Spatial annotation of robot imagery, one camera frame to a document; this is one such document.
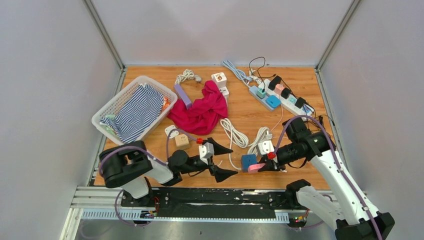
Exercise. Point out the blue striped cloth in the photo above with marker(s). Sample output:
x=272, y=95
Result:
x=139, y=112

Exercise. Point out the purple USB power strip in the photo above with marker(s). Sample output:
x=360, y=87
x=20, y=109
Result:
x=182, y=95

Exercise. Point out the white long power strip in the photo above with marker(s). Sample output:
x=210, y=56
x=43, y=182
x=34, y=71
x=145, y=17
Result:
x=278, y=88

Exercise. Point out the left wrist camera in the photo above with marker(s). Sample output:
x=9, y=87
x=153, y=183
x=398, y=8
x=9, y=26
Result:
x=206, y=151

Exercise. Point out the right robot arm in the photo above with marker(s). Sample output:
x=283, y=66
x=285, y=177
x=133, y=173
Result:
x=353, y=216

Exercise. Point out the white USB charger plug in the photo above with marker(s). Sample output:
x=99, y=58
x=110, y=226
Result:
x=171, y=131

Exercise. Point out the blue cube adapter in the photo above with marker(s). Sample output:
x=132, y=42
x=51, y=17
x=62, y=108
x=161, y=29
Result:
x=248, y=160

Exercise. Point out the white cube socket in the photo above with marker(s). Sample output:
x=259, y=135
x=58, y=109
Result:
x=220, y=79

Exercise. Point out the white travel adapter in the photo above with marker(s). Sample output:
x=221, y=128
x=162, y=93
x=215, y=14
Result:
x=224, y=91

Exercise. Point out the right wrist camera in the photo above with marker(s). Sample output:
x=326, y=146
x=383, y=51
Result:
x=265, y=147

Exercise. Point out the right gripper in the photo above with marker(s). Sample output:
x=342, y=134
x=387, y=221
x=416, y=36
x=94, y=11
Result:
x=272, y=166

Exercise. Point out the beige dragon cube adapter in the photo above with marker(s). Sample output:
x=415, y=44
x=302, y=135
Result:
x=182, y=142

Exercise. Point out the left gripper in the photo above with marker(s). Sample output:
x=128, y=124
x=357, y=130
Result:
x=220, y=174

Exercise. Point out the light blue power strip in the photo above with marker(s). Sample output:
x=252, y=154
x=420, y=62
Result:
x=260, y=95

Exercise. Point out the white plastic basket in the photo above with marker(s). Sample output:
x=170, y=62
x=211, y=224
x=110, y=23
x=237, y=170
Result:
x=117, y=102

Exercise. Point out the cyan square plug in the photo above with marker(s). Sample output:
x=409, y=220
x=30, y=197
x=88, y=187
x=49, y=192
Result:
x=273, y=101

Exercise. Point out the magenta cloth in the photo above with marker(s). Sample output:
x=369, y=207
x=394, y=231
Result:
x=204, y=114

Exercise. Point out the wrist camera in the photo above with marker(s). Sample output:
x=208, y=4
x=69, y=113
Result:
x=265, y=147
x=206, y=151

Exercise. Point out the pink square plug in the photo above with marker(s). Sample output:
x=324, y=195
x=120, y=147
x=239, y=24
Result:
x=254, y=168

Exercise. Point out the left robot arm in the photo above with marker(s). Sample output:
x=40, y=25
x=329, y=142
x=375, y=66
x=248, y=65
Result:
x=128, y=166

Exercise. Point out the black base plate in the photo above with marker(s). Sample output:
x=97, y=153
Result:
x=214, y=203

